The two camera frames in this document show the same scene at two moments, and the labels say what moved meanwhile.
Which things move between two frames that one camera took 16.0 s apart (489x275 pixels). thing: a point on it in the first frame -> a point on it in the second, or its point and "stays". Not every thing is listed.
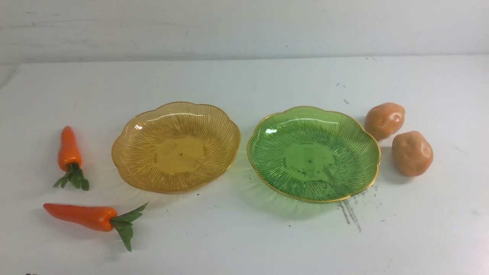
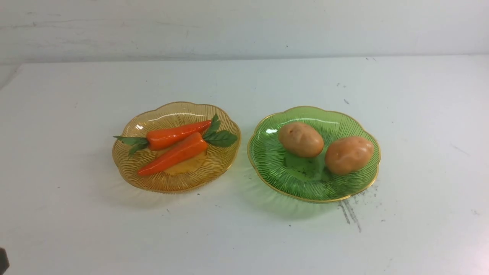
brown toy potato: x=412 y=154 -> x=347 y=155
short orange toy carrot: x=69 y=161 -> x=164 y=137
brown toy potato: x=384 y=120 -> x=300 y=139
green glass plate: x=314 y=155 stays
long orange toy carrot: x=99 y=218 -> x=199 y=142
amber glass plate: x=178 y=148 stays
